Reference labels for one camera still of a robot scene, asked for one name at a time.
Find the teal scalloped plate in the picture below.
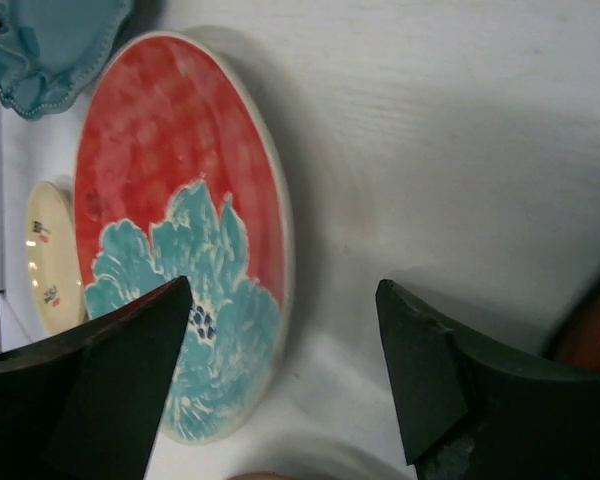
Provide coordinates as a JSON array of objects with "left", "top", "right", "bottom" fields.
[{"left": 0, "top": 1, "right": 134, "bottom": 121}]

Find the cream plate with small flowers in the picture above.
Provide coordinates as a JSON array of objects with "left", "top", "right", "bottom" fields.
[{"left": 25, "top": 181, "right": 86, "bottom": 335}]

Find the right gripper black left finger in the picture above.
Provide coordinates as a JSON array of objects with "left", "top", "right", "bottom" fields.
[{"left": 0, "top": 276, "right": 191, "bottom": 479}]

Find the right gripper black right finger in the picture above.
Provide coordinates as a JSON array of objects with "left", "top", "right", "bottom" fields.
[{"left": 375, "top": 279, "right": 600, "bottom": 479}]

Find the red plate with teal flower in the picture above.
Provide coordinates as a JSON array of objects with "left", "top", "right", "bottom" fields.
[{"left": 74, "top": 31, "right": 295, "bottom": 445}]

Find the dark red rimmed plate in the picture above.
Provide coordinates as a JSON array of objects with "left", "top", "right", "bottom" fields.
[{"left": 543, "top": 277, "right": 600, "bottom": 372}]

